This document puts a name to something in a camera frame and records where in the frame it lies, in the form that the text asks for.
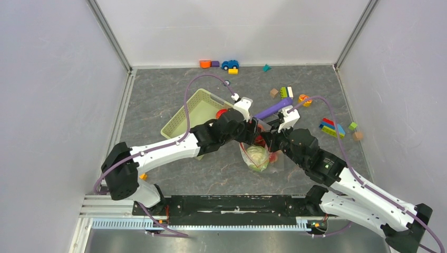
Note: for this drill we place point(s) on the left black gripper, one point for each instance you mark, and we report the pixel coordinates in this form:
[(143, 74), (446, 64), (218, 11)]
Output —
[(248, 136)]

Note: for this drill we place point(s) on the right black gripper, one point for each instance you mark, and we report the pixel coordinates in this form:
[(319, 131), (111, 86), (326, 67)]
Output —
[(272, 135)]

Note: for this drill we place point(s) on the clear orange zip top bag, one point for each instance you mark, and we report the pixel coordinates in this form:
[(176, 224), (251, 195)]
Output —
[(276, 167)]

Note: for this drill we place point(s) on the green toy cabbage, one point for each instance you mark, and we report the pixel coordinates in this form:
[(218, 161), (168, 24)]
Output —
[(253, 166)]

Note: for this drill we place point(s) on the light green plastic basket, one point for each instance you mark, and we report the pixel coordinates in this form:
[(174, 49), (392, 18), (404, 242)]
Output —
[(202, 106)]

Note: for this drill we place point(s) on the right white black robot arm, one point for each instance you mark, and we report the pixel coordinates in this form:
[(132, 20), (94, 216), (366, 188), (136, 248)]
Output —
[(345, 193)]

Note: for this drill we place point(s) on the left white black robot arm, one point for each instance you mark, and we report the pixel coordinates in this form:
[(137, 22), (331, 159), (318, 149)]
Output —
[(124, 165)]

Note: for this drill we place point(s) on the red toy apple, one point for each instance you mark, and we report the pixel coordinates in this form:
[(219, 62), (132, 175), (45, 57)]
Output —
[(220, 113)]

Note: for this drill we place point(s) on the purple flashlight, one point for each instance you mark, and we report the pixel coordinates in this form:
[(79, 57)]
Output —
[(274, 108)]

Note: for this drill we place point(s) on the brown wooden cube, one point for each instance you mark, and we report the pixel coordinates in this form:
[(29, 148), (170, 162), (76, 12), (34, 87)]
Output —
[(273, 93)]

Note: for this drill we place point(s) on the orange yellow round toy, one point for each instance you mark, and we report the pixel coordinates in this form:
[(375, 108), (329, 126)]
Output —
[(305, 100)]

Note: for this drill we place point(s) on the green white toy bricks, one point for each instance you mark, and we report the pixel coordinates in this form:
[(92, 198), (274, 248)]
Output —
[(286, 92)]

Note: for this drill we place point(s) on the multicolour brick stack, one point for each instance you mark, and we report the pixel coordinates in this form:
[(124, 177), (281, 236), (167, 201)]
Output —
[(328, 126)]

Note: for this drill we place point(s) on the yellow toy brick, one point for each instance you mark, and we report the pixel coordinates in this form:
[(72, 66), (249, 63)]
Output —
[(233, 71)]

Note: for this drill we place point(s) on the teal triangular block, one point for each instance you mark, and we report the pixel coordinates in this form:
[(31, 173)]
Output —
[(266, 68)]

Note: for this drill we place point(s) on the blue toy car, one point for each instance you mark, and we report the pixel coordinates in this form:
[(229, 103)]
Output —
[(230, 64)]

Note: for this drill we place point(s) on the small green cube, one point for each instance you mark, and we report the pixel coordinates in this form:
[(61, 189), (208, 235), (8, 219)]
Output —
[(353, 126)]

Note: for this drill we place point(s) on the orange half round block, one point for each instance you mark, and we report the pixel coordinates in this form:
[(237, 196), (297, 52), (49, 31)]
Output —
[(205, 64)]

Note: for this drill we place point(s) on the tan wooden cube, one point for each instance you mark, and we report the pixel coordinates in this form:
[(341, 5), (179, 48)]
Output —
[(358, 136)]

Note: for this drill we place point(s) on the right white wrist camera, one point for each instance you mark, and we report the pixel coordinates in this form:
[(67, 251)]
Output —
[(289, 117)]

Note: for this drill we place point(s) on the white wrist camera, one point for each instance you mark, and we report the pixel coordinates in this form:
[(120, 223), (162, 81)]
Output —
[(242, 105), (289, 117)]

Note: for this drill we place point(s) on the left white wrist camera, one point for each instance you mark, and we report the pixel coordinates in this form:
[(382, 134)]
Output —
[(242, 105)]

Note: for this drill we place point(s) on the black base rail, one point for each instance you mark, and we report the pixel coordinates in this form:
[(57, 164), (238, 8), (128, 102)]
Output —
[(236, 210)]

